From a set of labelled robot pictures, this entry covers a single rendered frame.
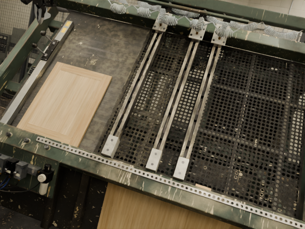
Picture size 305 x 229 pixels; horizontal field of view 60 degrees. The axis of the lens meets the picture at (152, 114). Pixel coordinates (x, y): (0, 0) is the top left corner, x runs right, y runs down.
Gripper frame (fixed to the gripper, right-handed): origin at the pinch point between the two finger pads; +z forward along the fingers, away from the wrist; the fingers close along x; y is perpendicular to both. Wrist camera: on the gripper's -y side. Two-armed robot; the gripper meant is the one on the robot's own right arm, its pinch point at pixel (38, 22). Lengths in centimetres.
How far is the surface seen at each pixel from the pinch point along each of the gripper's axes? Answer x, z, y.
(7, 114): 16, 70, -10
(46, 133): -12, 69, -1
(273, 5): 29, 35, 556
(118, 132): -49, 51, 24
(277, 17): -66, -16, 176
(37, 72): 29, 53, 19
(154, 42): -15, 19, 86
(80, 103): -12, 55, 25
